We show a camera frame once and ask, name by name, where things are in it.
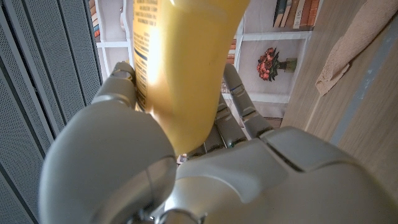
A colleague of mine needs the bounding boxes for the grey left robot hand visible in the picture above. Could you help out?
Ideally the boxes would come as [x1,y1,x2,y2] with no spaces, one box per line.
[39,61,398,224]

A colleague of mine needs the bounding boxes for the yellow mustard bottle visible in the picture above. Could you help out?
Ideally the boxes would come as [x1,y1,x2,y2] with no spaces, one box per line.
[132,0,251,156]

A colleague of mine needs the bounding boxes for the tan adhesive wrap strip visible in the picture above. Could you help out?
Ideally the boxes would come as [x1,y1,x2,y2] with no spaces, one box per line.
[315,0,398,96]

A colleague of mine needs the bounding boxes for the printed bookshelf backdrop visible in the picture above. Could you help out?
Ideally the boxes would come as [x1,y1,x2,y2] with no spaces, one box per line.
[88,0,321,125]

